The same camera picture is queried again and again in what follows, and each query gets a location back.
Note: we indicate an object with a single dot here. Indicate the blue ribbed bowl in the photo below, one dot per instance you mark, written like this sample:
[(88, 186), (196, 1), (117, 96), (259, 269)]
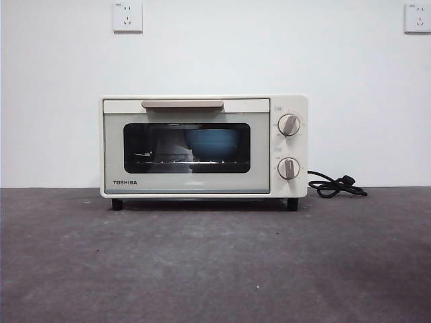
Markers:
[(212, 144)]

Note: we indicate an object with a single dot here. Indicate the beige oven knob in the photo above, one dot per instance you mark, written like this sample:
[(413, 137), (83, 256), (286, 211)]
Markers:
[(289, 125), (288, 168)]

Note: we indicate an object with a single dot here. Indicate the cream Toshiba toaster oven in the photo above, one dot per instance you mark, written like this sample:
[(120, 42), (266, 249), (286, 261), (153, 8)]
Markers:
[(289, 144)]

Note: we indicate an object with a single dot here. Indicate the white wall socket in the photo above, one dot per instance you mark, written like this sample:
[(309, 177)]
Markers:
[(418, 18), (127, 18)]

